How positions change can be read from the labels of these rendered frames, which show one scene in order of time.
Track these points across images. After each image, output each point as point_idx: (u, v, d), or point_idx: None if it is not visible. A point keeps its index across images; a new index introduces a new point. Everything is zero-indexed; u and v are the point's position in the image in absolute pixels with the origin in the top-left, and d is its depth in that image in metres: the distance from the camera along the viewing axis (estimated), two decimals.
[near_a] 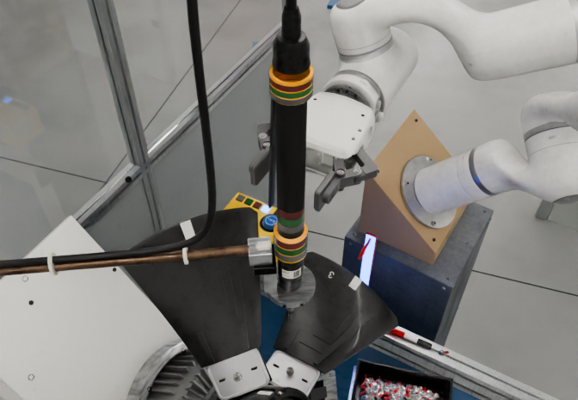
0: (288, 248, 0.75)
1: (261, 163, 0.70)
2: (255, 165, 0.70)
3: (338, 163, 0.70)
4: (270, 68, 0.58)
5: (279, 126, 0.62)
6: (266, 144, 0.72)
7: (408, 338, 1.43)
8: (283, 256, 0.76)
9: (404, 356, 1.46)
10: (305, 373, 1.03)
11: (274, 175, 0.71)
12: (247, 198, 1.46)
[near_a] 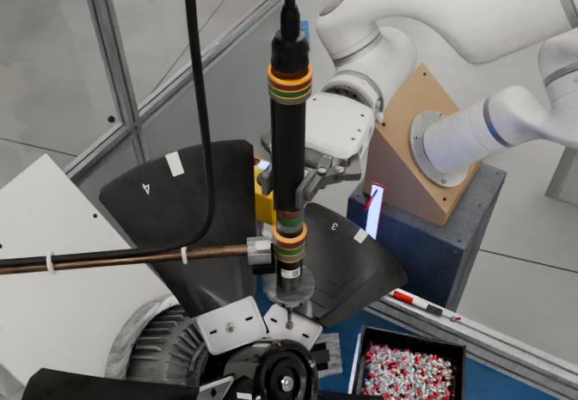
0: (287, 247, 0.74)
1: (273, 173, 0.69)
2: (267, 175, 0.68)
3: (324, 161, 0.70)
4: (268, 67, 0.58)
5: (278, 126, 0.62)
6: None
7: (416, 304, 1.32)
8: (282, 255, 0.76)
9: (412, 323, 1.36)
10: (306, 329, 0.93)
11: None
12: None
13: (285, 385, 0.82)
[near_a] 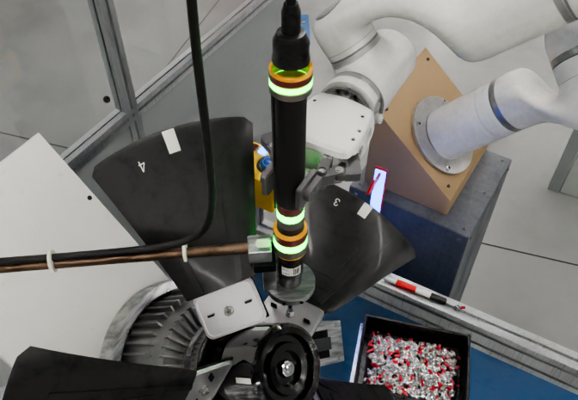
0: (288, 245, 0.74)
1: (273, 172, 0.69)
2: (267, 175, 0.68)
3: (324, 162, 0.70)
4: (269, 64, 0.58)
5: (279, 123, 0.62)
6: None
7: (420, 292, 1.29)
8: (283, 254, 0.76)
9: (415, 313, 1.33)
10: (307, 314, 0.90)
11: None
12: None
13: (286, 370, 0.79)
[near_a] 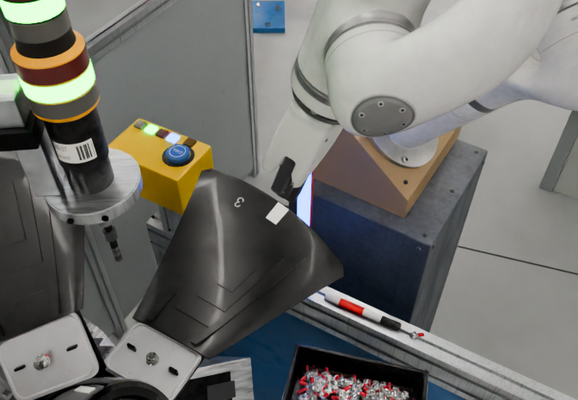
0: (37, 80, 0.35)
1: (296, 191, 0.70)
2: (295, 198, 0.70)
3: None
4: None
5: None
6: None
7: (368, 316, 1.03)
8: (38, 105, 0.37)
9: (364, 341, 1.07)
10: (177, 360, 0.64)
11: None
12: (150, 124, 1.07)
13: None
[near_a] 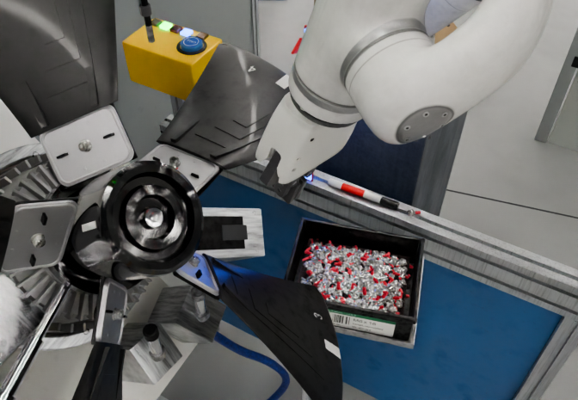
0: None
1: (293, 192, 0.70)
2: (292, 200, 0.70)
3: (314, 166, 0.67)
4: None
5: None
6: (295, 183, 0.67)
7: (368, 197, 1.11)
8: None
9: (365, 224, 1.14)
10: (204, 278, 0.69)
11: None
12: (164, 21, 1.14)
13: (153, 212, 0.61)
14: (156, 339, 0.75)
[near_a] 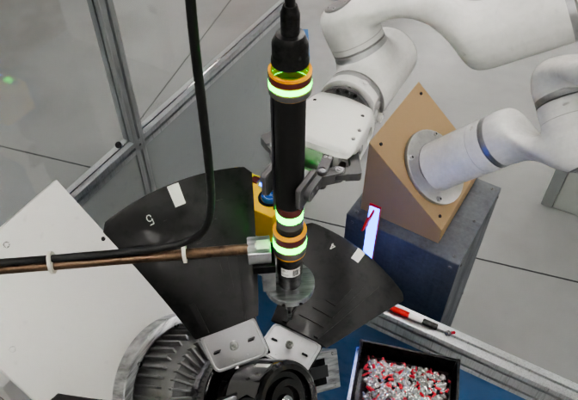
0: (287, 246, 0.74)
1: (273, 173, 0.69)
2: (267, 175, 0.68)
3: (324, 161, 0.70)
4: (268, 66, 0.58)
5: (278, 125, 0.62)
6: None
7: (413, 318, 1.37)
8: (282, 255, 0.76)
9: (408, 337, 1.40)
10: None
11: None
12: None
13: (287, 399, 0.86)
14: None
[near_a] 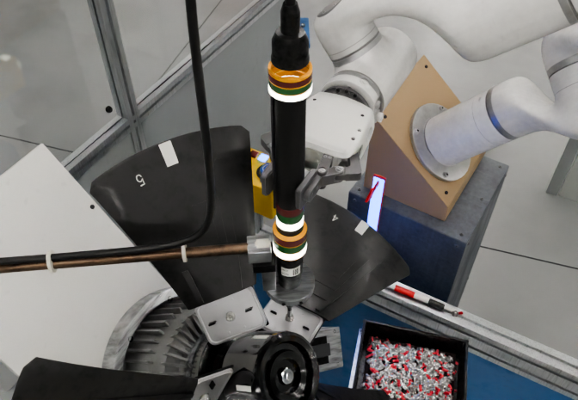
0: (287, 245, 0.74)
1: (273, 173, 0.69)
2: (267, 175, 0.68)
3: (324, 161, 0.70)
4: (268, 64, 0.58)
5: (278, 123, 0.62)
6: None
7: (418, 298, 1.31)
8: (282, 254, 0.76)
9: (414, 318, 1.34)
10: None
11: None
12: None
13: (287, 372, 0.81)
14: None
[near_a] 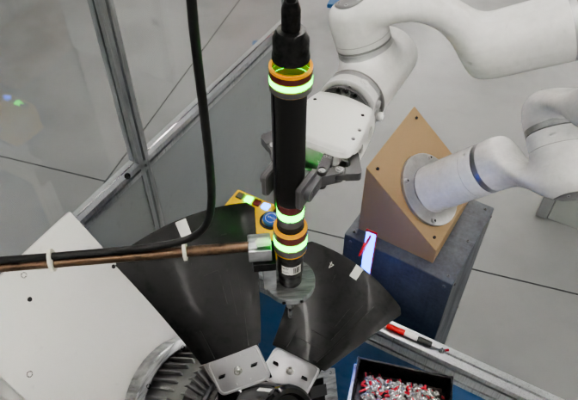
0: (288, 243, 0.74)
1: (273, 173, 0.69)
2: (267, 175, 0.68)
3: (324, 161, 0.70)
4: (269, 62, 0.58)
5: (279, 121, 0.62)
6: None
7: (408, 335, 1.42)
8: (283, 253, 0.76)
9: (404, 353, 1.46)
10: None
11: None
12: (247, 195, 1.46)
13: None
14: None
